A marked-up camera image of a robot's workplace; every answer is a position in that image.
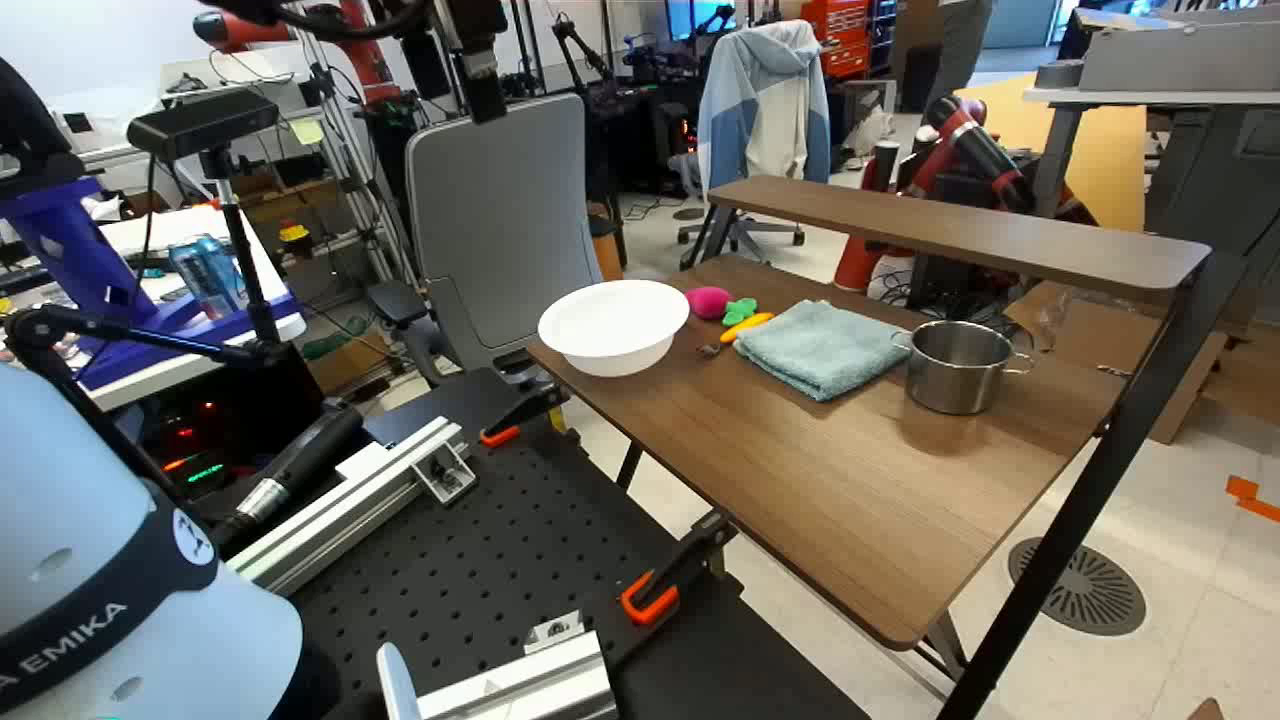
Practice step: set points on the grey desk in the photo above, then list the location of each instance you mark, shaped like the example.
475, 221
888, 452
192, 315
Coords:
1202, 83

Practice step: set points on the black table leg frame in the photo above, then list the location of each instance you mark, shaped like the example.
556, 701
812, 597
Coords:
1094, 493

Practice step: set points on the large cardboard sheet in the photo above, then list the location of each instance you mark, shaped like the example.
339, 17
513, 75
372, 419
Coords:
1105, 163

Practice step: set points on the black controller box with lights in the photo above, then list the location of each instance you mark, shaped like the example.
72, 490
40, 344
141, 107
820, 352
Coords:
201, 447

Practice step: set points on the office chair with blue jacket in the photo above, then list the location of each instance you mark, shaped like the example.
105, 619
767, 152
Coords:
760, 107

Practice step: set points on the black orange bar clamp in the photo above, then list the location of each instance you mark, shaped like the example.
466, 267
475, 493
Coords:
504, 435
650, 597

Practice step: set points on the aluminium extrusion rail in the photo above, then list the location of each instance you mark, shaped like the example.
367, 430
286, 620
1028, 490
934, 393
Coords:
522, 682
353, 502

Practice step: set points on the orange floor tape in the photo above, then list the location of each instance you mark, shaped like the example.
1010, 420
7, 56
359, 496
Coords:
1249, 496

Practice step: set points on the pink toy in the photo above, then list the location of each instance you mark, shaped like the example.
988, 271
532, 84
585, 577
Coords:
709, 301

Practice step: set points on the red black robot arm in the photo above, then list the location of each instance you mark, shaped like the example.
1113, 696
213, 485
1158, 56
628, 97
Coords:
361, 47

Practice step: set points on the round floor drain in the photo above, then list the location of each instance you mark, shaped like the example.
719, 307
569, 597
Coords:
1083, 585

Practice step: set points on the steel pot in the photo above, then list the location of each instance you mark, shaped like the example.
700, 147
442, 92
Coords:
954, 383

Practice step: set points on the wooden raised shelf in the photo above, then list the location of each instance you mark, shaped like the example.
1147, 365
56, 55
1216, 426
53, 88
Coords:
962, 234

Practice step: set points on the flat cardboard box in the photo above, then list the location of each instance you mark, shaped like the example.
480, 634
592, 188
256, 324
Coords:
1187, 386

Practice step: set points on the teal folded cloth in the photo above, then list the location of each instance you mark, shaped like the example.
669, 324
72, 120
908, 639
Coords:
824, 348

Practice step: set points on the blue black stand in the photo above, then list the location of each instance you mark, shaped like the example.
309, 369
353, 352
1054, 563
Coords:
65, 241

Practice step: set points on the grey chair back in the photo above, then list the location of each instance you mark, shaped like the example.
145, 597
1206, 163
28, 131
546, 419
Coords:
502, 221

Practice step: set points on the black handheld tool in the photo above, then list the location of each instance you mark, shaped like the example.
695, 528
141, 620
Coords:
302, 461

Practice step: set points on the black perforated breadboard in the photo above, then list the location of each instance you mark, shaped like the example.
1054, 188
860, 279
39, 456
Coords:
504, 563

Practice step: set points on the white plastic bowl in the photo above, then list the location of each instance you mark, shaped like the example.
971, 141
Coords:
614, 324

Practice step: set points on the black camera on tripod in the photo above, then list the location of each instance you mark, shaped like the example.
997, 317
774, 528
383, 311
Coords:
201, 120

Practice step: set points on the red pedestal robot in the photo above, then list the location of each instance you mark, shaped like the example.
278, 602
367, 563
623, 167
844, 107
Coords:
954, 152

